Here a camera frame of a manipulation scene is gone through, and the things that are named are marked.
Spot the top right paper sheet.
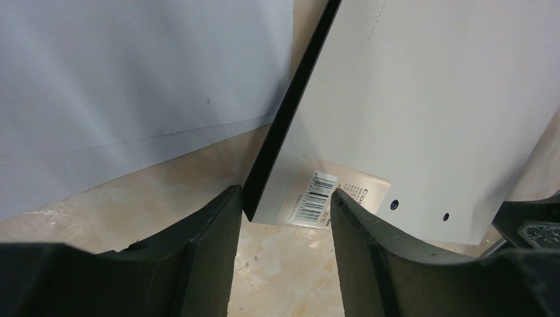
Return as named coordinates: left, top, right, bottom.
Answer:
left=1, top=1, right=294, bottom=218

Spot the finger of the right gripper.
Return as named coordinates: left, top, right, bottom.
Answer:
left=482, top=192, right=559, bottom=257

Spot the grey black folder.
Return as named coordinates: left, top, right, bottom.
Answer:
left=243, top=1, right=559, bottom=245

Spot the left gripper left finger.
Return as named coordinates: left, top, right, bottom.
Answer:
left=1, top=185, right=243, bottom=316

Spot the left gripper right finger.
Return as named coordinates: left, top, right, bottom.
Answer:
left=331, top=190, right=559, bottom=316

